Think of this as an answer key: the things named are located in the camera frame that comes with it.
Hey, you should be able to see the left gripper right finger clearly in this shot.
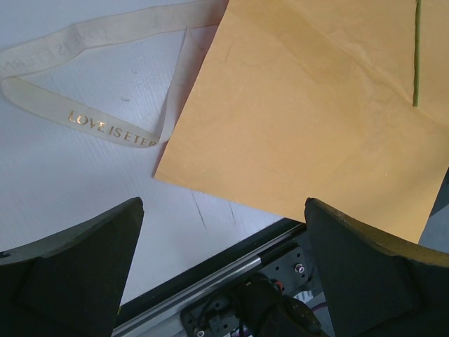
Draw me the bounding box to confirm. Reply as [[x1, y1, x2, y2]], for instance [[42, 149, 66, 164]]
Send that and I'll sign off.
[[304, 198, 448, 336]]

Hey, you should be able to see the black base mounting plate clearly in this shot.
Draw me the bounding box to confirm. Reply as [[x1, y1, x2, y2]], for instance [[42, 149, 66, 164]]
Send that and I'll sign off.
[[112, 168, 449, 337]]

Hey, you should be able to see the cream printed ribbon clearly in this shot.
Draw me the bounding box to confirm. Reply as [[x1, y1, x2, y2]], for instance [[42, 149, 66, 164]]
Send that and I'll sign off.
[[1, 1, 226, 148]]

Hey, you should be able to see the aluminium frame rail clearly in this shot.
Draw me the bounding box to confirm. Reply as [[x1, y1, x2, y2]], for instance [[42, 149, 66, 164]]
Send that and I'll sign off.
[[112, 219, 308, 336]]

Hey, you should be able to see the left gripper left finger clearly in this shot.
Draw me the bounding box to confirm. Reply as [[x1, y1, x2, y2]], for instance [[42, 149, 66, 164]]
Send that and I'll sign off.
[[1, 197, 144, 336]]

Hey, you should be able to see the pink rosebud leafy stem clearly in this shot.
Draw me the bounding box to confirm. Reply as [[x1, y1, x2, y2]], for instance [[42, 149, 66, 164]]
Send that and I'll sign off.
[[413, 0, 422, 107]]

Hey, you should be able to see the orange wrapping paper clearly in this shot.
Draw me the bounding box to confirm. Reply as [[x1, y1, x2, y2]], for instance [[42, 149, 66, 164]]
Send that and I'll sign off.
[[155, 1, 448, 242]]

